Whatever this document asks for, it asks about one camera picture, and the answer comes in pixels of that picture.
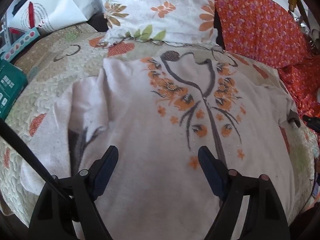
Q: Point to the crumpled silver foil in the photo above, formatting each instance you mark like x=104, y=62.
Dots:
x=303, y=22

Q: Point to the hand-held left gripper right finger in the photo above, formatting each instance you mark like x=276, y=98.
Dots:
x=211, y=172

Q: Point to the white paper bag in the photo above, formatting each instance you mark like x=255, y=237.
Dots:
x=62, y=2

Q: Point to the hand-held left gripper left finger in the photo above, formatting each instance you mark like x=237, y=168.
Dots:
x=105, y=172

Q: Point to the white sweater with orange flowers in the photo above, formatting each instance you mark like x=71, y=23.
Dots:
x=150, y=180

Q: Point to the white floral pillow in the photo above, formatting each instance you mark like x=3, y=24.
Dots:
x=162, y=7

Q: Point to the toy box with coloured shapes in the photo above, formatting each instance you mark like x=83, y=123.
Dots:
x=22, y=42

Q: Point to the grey perforated metal bar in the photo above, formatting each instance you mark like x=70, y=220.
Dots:
x=6, y=27

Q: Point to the green cardboard box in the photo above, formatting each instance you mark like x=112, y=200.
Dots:
x=10, y=90

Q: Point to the heart pattern quilted blanket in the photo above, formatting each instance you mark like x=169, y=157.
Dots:
x=62, y=80

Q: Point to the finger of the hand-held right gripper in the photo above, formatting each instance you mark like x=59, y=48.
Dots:
x=312, y=123

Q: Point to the orange floral cloth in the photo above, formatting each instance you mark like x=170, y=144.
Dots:
x=260, y=27

